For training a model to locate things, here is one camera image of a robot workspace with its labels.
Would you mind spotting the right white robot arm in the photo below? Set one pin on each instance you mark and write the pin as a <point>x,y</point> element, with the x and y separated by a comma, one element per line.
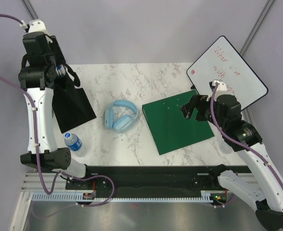
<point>267,201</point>

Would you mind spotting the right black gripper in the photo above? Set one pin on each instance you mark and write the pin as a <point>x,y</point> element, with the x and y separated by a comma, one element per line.
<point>200,101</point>

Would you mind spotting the right aluminium corner post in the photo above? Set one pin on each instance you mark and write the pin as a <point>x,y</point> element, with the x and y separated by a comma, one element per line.
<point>257,25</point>

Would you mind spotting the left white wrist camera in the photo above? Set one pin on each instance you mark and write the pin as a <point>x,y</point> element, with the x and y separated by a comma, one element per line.
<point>36,25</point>

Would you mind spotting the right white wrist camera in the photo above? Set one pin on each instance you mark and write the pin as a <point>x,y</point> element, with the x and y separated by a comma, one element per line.
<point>219,85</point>

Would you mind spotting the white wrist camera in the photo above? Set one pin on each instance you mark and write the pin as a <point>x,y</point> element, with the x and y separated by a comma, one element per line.
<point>219,85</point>
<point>36,25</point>

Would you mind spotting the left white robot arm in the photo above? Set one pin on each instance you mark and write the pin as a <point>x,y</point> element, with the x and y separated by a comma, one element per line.
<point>52,89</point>

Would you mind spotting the aluminium corner post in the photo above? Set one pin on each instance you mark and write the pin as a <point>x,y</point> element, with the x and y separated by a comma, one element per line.
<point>257,25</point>
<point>30,10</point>

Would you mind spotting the white cable duct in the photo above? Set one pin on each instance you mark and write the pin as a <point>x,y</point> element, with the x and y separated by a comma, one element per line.
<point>83,197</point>

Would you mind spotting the green binder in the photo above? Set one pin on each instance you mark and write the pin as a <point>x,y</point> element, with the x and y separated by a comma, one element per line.
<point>169,128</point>

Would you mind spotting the plastic water bottle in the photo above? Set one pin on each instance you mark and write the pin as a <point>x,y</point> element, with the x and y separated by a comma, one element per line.
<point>75,144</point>
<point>224,147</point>

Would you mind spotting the left aluminium corner post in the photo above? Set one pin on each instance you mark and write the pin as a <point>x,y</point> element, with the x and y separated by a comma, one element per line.
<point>30,10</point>

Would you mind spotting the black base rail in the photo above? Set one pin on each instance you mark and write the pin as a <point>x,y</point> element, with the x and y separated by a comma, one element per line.
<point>153,181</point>

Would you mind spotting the energy drink can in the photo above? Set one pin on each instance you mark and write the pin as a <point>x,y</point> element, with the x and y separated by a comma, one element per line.
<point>61,71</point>

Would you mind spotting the black canvas bag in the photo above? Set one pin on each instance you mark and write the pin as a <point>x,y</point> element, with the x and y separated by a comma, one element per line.
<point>70,103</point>

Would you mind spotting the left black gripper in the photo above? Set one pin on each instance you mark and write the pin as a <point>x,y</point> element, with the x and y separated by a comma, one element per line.
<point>55,46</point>

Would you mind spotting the white whiteboard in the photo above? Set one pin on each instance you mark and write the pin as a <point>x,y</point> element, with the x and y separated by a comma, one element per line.
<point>222,61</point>

